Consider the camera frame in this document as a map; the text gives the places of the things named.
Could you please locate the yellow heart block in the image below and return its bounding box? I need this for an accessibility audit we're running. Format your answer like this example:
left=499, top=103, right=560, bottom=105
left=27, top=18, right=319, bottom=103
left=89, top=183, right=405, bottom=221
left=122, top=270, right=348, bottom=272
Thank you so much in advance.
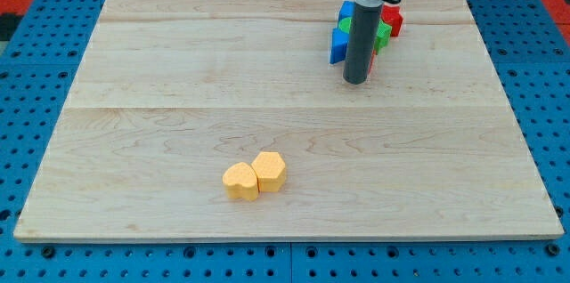
left=222, top=162, right=259, bottom=201

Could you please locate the red thin block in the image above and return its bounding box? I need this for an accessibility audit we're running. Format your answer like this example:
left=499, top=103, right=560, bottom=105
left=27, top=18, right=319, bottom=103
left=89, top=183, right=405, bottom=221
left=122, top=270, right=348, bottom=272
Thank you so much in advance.
left=367, top=50, right=377, bottom=75

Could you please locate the green star block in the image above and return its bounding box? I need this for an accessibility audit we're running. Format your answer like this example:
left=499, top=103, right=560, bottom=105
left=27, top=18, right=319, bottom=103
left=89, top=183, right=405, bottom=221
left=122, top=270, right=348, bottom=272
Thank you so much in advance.
left=374, top=20, right=392, bottom=54

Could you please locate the blue cube block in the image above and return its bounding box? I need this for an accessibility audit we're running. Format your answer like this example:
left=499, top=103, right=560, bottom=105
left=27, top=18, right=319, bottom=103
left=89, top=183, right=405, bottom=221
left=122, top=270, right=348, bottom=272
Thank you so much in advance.
left=338, top=1, right=354, bottom=22

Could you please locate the green round block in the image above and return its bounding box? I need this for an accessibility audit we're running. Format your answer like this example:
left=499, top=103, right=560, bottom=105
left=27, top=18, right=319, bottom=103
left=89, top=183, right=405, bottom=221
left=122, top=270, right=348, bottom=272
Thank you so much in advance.
left=338, top=17, right=352, bottom=34

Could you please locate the grey cylindrical pointer rod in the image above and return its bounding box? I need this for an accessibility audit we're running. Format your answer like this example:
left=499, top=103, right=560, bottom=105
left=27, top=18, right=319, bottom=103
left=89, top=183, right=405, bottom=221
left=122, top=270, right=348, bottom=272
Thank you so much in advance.
left=343, top=4, right=382, bottom=85

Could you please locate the light wooden board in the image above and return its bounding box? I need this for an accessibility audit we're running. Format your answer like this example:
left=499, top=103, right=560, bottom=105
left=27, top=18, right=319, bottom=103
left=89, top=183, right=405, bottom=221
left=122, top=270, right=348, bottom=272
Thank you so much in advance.
left=13, top=0, right=564, bottom=243

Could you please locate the blue triangular block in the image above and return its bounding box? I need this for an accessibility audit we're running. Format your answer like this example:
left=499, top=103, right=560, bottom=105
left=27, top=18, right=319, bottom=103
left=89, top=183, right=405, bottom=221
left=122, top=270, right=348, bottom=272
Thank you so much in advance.
left=330, top=28, right=349, bottom=64

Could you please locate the yellow hexagon block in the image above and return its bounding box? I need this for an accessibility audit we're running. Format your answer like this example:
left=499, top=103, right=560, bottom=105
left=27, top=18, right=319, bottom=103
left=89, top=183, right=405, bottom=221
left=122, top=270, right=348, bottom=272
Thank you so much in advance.
left=251, top=151, right=287, bottom=192

